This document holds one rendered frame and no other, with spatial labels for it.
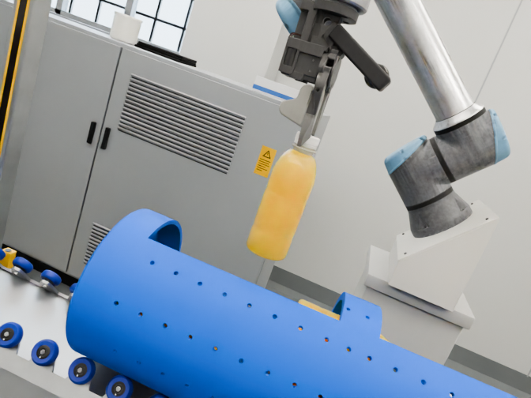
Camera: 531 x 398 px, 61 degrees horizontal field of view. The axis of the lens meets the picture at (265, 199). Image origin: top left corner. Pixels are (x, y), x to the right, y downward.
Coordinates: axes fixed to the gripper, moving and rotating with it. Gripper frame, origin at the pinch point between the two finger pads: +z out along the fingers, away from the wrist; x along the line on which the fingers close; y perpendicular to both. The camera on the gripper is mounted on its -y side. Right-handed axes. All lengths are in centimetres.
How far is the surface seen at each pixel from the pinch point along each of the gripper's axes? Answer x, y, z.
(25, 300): -5, 47, 51
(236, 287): 7.0, 2.6, 25.0
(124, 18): -161, 137, -20
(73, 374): 11, 24, 50
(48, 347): 9, 31, 48
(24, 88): -31, 80, 13
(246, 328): 10.7, -1.5, 29.0
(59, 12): -272, 266, -18
